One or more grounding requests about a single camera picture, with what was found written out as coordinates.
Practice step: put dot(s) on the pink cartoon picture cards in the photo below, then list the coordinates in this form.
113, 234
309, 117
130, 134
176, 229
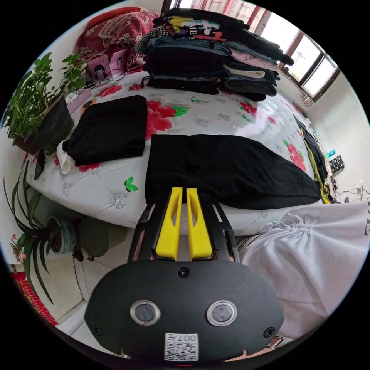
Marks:
108, 65

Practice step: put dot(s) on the leafy green potted plant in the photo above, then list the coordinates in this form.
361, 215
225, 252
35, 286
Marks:
37, 101

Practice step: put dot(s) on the red patterned pillow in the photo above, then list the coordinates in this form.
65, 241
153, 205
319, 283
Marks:
115, 34

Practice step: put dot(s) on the round olive green stool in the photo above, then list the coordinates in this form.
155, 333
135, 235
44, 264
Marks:
93, 237

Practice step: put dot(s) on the black pants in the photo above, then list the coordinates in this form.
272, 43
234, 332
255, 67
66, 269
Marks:
228, 167

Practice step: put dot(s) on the pile of clothes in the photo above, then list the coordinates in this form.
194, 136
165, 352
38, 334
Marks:
214, 55

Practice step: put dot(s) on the long-leaved plant in blue pot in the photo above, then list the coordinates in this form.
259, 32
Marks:
37, 228

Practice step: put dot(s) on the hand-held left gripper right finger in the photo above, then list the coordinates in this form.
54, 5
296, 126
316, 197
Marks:
197, 231

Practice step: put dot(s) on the window with brown frame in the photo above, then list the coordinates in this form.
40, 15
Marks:
303, 60

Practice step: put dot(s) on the folded black garment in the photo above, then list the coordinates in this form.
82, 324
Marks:
111, 130

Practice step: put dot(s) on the person's body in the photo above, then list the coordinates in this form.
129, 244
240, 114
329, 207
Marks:
306, 260

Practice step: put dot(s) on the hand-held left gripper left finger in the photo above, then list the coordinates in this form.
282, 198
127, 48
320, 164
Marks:
170, 228

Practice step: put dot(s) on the bed with flowered white quilt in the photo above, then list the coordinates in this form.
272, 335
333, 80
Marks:
208, 118

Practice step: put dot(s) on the heap of dark and olive clothes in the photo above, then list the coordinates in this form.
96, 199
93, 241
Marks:
313, 156

